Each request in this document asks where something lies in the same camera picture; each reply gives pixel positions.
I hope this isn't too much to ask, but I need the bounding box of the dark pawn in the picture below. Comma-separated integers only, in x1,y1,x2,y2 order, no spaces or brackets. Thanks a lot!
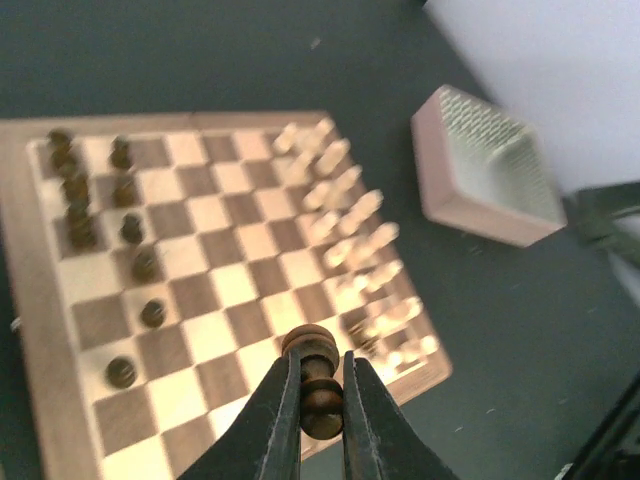
112,176,137,208
120,213,144,245
139,298,166,328
105,356,137,389
282,324,343,440
109,136,132,171
131,249,157,282

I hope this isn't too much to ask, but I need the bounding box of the dark king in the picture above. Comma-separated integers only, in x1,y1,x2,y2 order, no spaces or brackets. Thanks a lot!
66,201,97,249

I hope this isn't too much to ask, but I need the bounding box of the dark rook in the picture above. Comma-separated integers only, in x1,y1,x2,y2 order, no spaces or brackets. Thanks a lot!
47,128,76,171

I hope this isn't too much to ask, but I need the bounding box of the white knight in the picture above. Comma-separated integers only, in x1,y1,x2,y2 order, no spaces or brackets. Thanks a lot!
315,139,350,176

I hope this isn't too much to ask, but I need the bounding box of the white rook far corner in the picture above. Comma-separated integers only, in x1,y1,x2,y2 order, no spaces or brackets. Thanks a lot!
311,117,335,145

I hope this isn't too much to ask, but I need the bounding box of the white pawn far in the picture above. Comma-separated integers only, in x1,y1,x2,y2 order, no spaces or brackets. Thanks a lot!
272,122,299,154

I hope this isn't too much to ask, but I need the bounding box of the white pawn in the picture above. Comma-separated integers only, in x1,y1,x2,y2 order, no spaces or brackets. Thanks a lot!
283,158,311,186
323,237,357,268
302,180,332,211
272,122,299,154
310,210,340,241

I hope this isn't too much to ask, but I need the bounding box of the white bishop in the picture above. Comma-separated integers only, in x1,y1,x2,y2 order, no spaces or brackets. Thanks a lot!
330,165,362,201

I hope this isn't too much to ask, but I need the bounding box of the dark knight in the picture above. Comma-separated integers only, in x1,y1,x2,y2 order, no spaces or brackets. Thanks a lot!
61,169,90,207

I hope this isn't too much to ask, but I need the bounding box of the wooden chess board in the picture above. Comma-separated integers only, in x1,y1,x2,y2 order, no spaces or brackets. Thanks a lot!
1,112,452,479

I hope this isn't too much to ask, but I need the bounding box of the white king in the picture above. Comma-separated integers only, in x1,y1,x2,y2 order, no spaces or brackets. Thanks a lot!
354,222,399,262

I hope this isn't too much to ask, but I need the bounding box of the white queen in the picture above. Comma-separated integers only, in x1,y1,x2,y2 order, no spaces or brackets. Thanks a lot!
338,189,384,236

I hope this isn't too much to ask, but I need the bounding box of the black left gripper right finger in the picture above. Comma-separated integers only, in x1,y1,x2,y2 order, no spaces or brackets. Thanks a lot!
342,351,456,480

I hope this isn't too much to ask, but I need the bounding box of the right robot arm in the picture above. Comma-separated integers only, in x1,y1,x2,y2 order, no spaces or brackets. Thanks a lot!
566,180,639,267

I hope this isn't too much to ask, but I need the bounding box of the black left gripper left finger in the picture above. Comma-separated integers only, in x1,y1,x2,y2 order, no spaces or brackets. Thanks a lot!
180,351,301,480

